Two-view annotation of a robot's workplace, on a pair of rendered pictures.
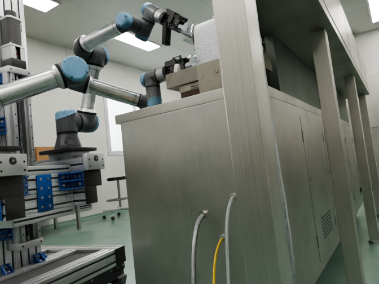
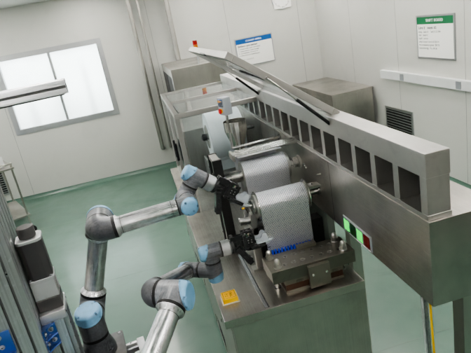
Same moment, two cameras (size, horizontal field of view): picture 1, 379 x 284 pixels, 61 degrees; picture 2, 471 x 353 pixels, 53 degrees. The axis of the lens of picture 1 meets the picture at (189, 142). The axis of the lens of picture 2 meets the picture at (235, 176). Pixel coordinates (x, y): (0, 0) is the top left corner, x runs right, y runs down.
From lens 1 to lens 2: 2.01 m
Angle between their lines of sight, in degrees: 48
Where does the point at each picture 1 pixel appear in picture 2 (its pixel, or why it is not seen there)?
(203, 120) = (323, 312)
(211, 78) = (322, 276)
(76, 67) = (190, 294)
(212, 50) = (282, 225)
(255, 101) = not seen: outside the picture
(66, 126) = (103, 330)
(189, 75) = (297, 272)
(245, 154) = not seen: outside the picture
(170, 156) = (291, 344)
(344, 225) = not seen: hidden behind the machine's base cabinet
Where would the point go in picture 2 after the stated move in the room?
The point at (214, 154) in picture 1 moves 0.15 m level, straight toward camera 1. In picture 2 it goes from (331, 334) to (359, 347)
